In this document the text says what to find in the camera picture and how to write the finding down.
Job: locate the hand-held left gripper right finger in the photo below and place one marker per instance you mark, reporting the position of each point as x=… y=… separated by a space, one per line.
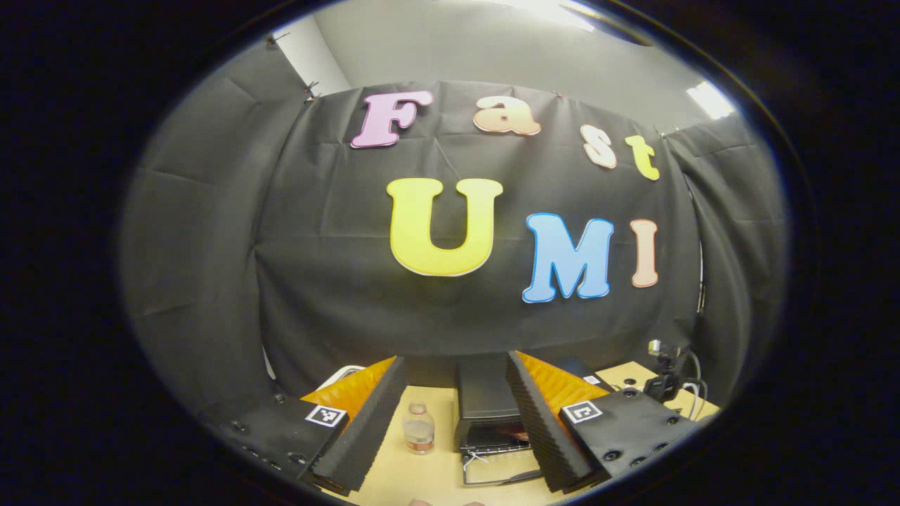
x=548 y=436

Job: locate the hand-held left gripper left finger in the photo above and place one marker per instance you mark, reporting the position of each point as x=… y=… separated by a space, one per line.
x=365 y=436

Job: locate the red raw meat steak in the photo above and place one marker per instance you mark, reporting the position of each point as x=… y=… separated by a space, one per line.
x=519 y=435

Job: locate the black electric oven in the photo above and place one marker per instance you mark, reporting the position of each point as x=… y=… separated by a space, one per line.
x=485 y=393

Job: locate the clear red label plastic bottle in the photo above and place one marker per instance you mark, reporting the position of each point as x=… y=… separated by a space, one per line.
x=419 y=429

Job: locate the white toaster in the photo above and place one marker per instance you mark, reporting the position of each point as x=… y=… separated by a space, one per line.
x=344 y=372

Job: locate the black webcam on stand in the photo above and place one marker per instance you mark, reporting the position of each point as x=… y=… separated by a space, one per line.
x=664 y=372

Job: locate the black backdrop cloth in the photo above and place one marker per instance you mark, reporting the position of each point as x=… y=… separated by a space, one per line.
x=337 y=281

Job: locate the small ceiling light panel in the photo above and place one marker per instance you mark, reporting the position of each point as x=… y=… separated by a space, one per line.
x=710 y=100

